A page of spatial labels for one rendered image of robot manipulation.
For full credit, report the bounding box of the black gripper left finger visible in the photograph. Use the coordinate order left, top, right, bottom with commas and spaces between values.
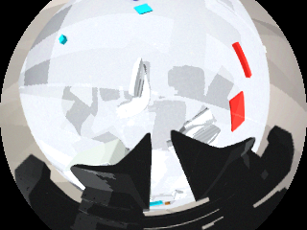
70, 133, 153, 212

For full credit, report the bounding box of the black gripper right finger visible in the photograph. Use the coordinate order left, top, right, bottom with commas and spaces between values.
170, 130, 256, 202

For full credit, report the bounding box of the red rectangular bar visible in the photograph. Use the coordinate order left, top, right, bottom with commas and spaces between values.
231, 42, 252, 78

